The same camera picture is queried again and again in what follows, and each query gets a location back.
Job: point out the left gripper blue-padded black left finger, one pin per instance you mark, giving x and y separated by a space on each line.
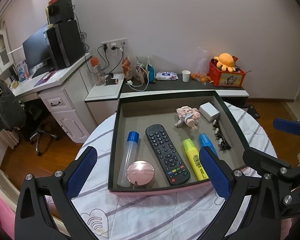
33 219

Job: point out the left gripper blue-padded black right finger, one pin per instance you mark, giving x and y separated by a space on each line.
261 219

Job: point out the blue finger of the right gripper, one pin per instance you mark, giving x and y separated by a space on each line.
291 127

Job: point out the yellow highlighter marker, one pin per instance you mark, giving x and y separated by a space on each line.
192 154

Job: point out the black remote control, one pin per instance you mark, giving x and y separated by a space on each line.
172 164

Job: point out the white charger block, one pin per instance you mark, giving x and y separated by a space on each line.
209 111

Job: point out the blue highlighter marker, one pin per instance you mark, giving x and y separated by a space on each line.
205 141

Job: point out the rose gold round jar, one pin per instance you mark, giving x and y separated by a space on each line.
141 174

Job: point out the pink storage box tray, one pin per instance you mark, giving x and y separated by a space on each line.
138 113

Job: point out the clear bottle blue cap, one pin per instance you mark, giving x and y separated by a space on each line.
129 156

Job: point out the pink bed blanket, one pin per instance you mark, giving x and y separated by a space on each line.
7 219

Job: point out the red toy box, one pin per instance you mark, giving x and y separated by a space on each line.
225 79

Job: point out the orange octopus plush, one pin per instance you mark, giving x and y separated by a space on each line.
225 62

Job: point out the black office chair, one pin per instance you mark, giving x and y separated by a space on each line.
36 123

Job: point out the bag of oranges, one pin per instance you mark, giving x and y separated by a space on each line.
200 66

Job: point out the dark jacket on chair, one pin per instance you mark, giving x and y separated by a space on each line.
12 114

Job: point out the white paper cup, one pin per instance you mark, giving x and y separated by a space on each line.
186 75

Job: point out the white computer desk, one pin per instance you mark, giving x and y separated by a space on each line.
64 95

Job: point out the low black-top side cabinet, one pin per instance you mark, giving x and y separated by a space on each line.
103 100

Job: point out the wet wipes pack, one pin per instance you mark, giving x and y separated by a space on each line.
166 76

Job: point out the black keyboard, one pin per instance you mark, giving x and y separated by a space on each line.
42 70

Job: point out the red-cap water bottle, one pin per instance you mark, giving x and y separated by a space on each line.
97 71

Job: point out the black computer monitor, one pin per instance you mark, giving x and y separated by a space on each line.
36 50

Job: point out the white glass-door cabinet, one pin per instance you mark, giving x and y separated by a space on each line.
6 59

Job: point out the black computer tower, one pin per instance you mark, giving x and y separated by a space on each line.
64 44

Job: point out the black speaker on tower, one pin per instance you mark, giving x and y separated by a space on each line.
60 11

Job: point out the wall power socket strip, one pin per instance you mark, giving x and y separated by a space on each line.
121 43

